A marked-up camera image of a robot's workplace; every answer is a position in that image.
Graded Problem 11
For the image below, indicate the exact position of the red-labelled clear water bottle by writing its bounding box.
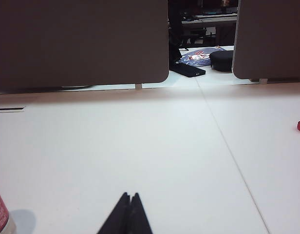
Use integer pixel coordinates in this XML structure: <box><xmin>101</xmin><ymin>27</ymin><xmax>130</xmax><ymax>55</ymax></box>
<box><xmin>0</xmin><ymin>184</ymin><xmax>17</xmax><ymax>234</ymax></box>

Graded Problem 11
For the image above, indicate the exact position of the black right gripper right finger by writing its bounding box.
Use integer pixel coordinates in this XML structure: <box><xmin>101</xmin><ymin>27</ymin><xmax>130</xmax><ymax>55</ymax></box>
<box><xmin>127</xmin><ymin>192</ymin><xmax>153</xmax><ymax>234</ymax></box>

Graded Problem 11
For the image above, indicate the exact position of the black round zip case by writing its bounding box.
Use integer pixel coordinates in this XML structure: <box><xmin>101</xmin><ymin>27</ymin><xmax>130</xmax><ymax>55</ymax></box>
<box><xmin>209</xmin><ymin>50</ymin><xmax>235</xmax><ymax>72</ymax></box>

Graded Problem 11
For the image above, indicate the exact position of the black vertical stand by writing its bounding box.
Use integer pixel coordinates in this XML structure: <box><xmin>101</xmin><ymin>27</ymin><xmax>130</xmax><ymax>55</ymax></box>
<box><xmin>168</xmin><ymin>0</ymin><xmax>184</xmax><ymax>71</ymax></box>

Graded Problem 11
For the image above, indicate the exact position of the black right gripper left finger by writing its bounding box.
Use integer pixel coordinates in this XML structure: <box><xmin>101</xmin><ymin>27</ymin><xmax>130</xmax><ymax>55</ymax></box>
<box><xmin>96</xmin><ymin>192</ymin><xmax>131</xmax><ymax>234</ymax></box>

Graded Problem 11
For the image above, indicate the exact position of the narrow brown desk partition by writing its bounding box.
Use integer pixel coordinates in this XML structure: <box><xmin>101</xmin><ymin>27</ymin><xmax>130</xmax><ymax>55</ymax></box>
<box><xmin>232</xmin><ymin>0</ymin><xmax>300</xmax><ymax>82</ymax></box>

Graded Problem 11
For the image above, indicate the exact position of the black flat box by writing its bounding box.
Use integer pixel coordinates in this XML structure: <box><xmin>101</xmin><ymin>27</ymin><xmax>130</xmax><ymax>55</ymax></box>
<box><xmin>171</xmin><ymin>61</ymin><xmax>206</xmax><ymax>78</ymax></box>

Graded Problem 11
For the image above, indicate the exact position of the grey background desk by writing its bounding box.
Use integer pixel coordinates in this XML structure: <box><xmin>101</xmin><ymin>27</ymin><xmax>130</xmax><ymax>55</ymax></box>
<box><xmin>181</xmin><ymin>12</ymin><xmax>239</xmax><ymax>25</ymax></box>

